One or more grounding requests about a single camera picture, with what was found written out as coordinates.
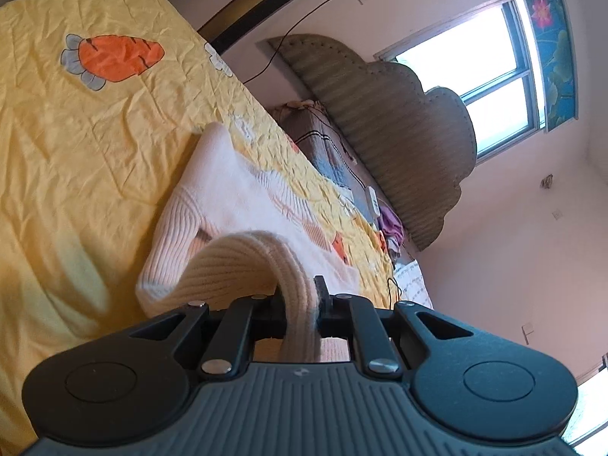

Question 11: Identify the pink knitted sweater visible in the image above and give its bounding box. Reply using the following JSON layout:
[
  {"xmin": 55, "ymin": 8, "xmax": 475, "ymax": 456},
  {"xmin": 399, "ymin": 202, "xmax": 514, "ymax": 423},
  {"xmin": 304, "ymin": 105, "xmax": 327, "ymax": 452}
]
[{"xmin": 136, "ymin": 122, "xmax": 359, "ymax": 363}]

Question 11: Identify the white patterned bed sheet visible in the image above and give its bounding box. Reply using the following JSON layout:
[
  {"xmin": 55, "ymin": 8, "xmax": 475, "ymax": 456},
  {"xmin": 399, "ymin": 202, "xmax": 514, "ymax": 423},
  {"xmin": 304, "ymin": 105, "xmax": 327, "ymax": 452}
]
[{"xmin": 394, "ymin": 260, "xmax": 433, "ymax": 309}]

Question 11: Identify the purple crumpled cloth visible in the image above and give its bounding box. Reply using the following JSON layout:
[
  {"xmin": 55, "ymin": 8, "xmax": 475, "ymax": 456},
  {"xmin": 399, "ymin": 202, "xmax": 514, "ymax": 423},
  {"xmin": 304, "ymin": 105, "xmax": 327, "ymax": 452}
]
[{"xmin": 379, "ymin": 206, "xmax": 405, "ymax": 253}]

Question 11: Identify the white remote control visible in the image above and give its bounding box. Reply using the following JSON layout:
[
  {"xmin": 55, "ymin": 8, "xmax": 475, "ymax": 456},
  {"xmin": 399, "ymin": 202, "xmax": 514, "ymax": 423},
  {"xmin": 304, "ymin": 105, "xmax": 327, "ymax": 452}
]
[{"xmin": 366, "ymin": 185, "xmax": 381, "ymax": 220}]

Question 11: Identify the olive cloud-shaped headboard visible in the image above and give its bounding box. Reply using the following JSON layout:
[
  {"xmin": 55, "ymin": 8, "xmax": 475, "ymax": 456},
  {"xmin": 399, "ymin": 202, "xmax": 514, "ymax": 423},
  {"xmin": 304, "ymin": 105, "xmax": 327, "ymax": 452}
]
[{"xmin": 268, "ymin": 34, "xmax": 477, "ymax": 250}]

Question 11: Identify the grey plaid pillow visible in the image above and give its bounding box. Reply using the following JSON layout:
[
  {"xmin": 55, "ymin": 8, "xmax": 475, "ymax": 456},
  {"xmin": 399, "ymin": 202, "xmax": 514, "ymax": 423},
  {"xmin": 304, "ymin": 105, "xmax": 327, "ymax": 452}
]
[{"xmin": 270, "ymin": 100, "xmax": 379, "ymax": 222}]

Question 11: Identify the yellow carrot print quilt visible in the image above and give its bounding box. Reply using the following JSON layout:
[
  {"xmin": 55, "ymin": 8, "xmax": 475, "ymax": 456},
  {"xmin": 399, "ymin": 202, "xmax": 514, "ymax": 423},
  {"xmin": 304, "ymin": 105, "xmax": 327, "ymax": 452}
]
[{"xmin": 1, "ymin": 0, "xmax": 395, "ymax": 455}]

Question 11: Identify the gold tower air conditioner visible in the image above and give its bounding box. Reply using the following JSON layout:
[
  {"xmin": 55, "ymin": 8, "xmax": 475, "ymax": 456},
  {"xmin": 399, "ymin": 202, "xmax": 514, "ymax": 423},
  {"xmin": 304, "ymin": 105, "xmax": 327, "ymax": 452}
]
[{"xmin": 196, "ymin": 0, "xmax": 359, "ymax": 56}]

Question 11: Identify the blue floral curtain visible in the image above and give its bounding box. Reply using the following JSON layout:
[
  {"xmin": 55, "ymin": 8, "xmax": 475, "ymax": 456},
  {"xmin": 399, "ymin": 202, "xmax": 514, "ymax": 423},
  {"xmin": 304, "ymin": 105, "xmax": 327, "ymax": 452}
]
[{"xmin": 515, "ymin": 0, "xmax": 578, "ymax": 132}]

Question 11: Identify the black cable on bed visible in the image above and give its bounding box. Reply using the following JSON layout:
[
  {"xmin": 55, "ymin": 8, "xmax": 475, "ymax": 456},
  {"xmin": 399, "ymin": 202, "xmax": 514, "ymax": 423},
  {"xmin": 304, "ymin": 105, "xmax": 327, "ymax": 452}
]
[{"xmin": 385, "ymin": 272, "xmax": 404, "ymax": 304}]

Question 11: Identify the window with grey frame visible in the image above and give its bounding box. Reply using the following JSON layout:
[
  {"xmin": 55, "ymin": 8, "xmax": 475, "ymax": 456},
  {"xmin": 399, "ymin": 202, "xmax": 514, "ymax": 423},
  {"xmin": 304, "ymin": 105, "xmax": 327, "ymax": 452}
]
[{"xmin": 375, "ymin": 0, "xmax": 545, "ymax": 162}]

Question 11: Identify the black power cable on wall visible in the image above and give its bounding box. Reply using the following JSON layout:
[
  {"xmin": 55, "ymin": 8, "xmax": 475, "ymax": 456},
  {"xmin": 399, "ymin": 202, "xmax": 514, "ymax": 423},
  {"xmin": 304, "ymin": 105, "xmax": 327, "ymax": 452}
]
[{"xmin": 243, "ymin": 0, "xmax": 365, "ymax": 84}]

